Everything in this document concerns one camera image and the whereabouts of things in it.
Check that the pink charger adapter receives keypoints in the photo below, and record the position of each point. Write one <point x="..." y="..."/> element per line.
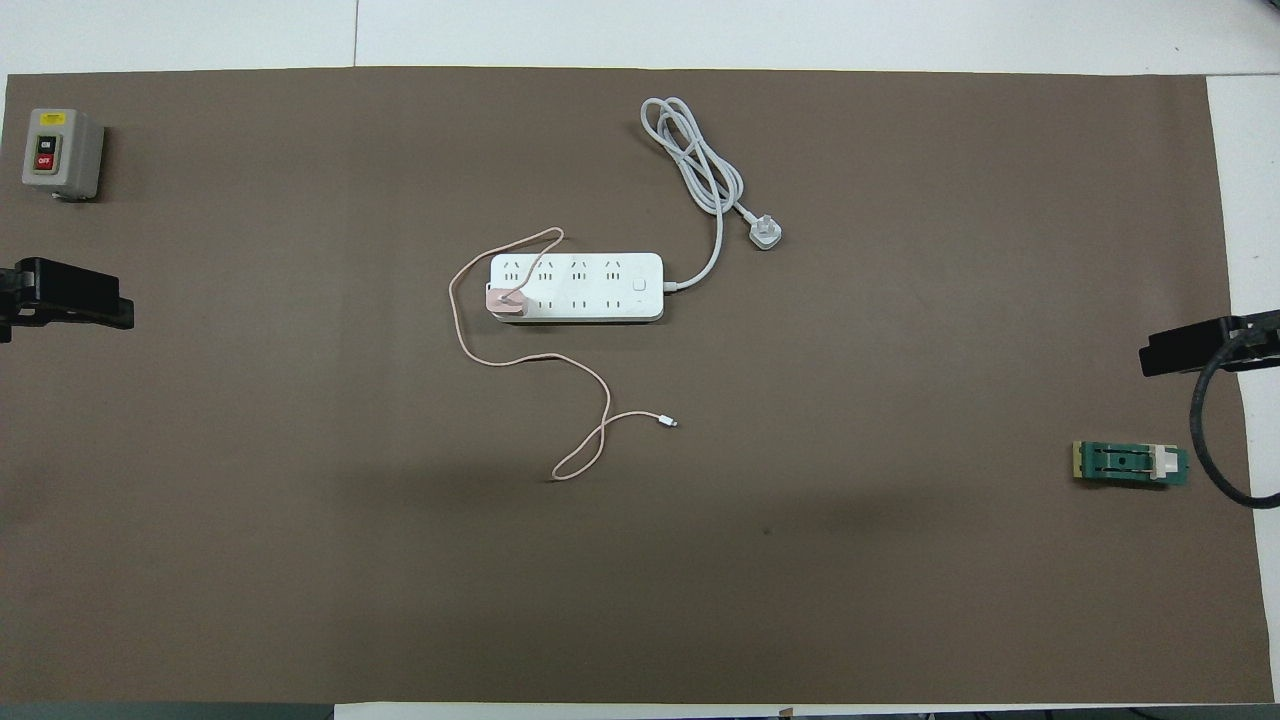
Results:
<point x="505" y="303"/>

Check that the white power strip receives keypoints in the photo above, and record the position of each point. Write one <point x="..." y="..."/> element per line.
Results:
<point x="590" y="288"/>

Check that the green knife switch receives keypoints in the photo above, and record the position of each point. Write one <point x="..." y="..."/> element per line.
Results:
<point x="1125" y="464"/>

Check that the brown table mat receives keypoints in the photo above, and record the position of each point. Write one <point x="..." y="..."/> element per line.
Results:
<point x="600" y="560"/>

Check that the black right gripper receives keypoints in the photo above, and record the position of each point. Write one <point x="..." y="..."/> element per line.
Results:
<point x="1255" y="340"/>

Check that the grey on-off switch box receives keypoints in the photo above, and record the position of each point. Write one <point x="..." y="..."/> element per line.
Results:
<point x="60" y="152"/>

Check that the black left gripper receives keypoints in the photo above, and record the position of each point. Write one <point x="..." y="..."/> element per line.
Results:
<point x="8" y="300"/>

